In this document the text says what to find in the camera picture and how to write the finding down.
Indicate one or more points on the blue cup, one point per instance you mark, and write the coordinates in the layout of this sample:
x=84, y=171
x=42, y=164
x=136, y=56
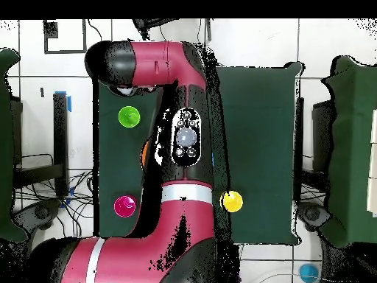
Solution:
x=308, y=272

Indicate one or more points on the green cloth side table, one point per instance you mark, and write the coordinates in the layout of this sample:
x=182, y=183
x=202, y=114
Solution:
x=350, y=147
x=6, y=147

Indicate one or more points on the yellow cup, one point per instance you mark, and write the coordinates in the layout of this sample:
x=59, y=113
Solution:
x=233, y=202

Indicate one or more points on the green cup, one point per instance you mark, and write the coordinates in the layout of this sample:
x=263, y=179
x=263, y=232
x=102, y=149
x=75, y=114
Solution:
x=129, y=119

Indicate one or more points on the black table frame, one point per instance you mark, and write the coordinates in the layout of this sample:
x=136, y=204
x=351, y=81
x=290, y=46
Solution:
x=60, y=132
x=322, y=132

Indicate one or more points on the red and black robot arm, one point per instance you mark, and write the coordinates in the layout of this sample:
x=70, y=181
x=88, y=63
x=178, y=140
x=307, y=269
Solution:
x=188, y=212

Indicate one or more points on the large yellow-orange bowl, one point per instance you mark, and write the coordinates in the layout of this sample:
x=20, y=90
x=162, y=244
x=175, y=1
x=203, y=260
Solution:
x=144, y=154

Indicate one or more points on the dark green tablecloth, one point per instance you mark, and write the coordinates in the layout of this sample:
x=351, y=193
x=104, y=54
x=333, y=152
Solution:
x=259, y=147

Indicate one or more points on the black floor frame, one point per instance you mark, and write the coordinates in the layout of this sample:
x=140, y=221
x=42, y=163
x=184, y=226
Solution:
x=50, y=29

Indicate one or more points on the red cup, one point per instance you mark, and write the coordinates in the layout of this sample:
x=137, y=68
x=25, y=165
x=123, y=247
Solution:
x=123, y=207

